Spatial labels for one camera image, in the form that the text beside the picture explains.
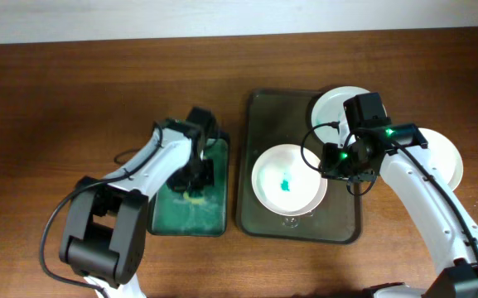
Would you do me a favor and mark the green yellow sponge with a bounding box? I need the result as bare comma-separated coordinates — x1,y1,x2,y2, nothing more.
182,192,206,205

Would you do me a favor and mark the white plate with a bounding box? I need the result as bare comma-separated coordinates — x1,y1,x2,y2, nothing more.
403,127,465,192
311,86,369,146
251,144,328,217

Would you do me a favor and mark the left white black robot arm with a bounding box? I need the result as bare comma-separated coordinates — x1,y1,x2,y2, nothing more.
59,107,217,297

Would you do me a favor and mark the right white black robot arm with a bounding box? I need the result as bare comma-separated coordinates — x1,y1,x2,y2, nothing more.
311,93,478,297

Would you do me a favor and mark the small green water tray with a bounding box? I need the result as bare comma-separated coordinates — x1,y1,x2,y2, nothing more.
147,131,229,237

